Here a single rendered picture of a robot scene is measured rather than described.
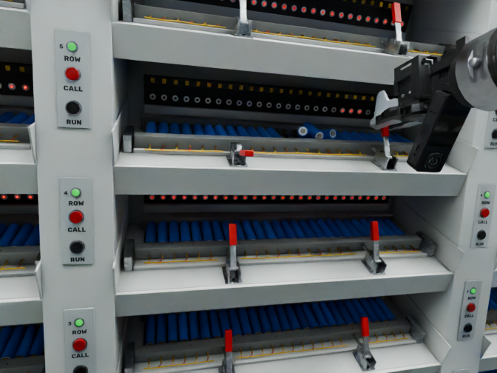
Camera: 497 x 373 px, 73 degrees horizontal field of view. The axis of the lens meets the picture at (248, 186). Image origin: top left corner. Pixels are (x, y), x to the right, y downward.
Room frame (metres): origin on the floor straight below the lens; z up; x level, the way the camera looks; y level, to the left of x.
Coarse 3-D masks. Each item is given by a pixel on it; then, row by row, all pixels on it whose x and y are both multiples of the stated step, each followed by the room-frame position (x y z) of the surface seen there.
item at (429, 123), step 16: (448, 96) 0.44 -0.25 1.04; (432, 112) 0.46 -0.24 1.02; (448, 112) 0.45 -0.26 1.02; (464, 112) 0.46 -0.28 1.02; (432, 128) 0.46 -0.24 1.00; (448, 128) 0.46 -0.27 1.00; (416, 144) 0.48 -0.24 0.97; (432, 144) 0.47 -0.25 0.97; (448, 144) 0.47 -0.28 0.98; (416, 160) 0.48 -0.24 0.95; (432, 160) 0.47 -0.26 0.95
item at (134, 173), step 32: (128, 128) 0.53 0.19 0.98; (416, 128) 0.75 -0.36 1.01; (128, 160) 0.49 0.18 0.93; (160, 160) 0.50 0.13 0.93; (192, 160) 0.52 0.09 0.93; (224, 160) 0.53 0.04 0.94; (256, 160) 0.55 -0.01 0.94; (288, 160) 0.57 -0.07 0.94; (320, 160) 0.59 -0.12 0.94; (448, 160) 0.65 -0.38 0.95; (128, 192) 0.48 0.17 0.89; (160, 192) 0.49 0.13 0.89; (192, 192) 0.50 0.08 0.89; (224, 192) 0.51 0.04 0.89; (256, 192) 0.53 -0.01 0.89; (288, 192) 0.54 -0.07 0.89; (320, 192) 0.55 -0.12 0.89; (352, 192) 0.57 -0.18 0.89; (384, 192) 0.58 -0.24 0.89; (416, 192) 0.60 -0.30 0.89; (448, 192) 0.62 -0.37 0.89
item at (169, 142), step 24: (144, 144) 0.53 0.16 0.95; (168, 144) 0.54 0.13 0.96; (192, 144) 0.55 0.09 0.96; (216, 144) 0.56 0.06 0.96; (264, 144) 0.58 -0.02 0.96; (288, 144) 0.59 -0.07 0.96; (312, 144) 0.60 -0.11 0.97; (336, 144) 0.61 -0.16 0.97; (360, 144) 0.63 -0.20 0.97; (408, 144) 0.66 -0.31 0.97
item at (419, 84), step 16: (416, 64) 0.49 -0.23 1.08; (432, 64) 0.49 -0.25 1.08; (448, 64) 0.46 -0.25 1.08; (400, 80) 0.52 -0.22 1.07; (416, 80) 0.49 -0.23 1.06; (432, 80) 0.49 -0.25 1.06; (448, 80) 0.43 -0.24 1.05; (400, 96) 0.53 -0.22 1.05; (416, 96) 0.48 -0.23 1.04; (432, 96) 0.48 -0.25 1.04; (416, 112) 0.49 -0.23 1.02
